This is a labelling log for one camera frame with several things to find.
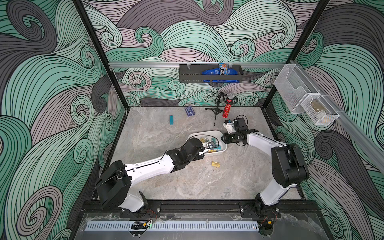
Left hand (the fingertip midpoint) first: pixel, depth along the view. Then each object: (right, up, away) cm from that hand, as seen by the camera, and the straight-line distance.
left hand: (200, 141), depth 81 cm
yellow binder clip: (+10, -15, +6) cm, 19 cm away
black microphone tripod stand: (+16, +26, +17) cm, 35 cm away
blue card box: (-6, +19, +36) cm, 41 cm away
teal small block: (-20, +12, +33) cm, 40 cm away
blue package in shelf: (+11, +42, +12) cm, 45 cm away
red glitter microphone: (+20, +26, +11) cm, 35 cm away
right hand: (+18, 0, +15) cm, 23 cm away
